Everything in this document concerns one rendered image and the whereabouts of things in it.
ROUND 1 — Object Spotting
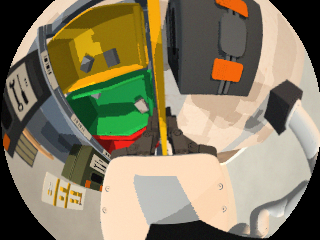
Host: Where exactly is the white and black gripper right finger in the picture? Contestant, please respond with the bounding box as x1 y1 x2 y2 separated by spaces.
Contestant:
165 106 217 157

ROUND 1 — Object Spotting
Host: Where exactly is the red bin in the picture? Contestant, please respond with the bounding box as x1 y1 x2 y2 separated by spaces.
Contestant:
92 126 147 154

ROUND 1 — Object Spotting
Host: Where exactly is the grey metal shelf rack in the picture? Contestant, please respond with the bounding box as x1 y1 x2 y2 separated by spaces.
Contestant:
26 0 158 164

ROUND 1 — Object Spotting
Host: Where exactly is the black case with orange latches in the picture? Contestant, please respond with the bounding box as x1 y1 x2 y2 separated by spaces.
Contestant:
165 0 263 97

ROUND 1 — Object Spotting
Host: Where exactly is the green open bin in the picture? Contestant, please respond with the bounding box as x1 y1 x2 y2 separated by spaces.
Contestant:
66 69 156 135

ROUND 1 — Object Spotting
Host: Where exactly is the yellow bar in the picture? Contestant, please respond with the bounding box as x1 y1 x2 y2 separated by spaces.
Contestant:
147 0 167 155

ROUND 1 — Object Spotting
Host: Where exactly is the yellow open bin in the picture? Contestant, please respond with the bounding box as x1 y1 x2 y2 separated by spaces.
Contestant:
47 3 149 94

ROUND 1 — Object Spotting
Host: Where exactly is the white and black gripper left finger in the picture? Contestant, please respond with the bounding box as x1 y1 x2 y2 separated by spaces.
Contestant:
111 107 160 160

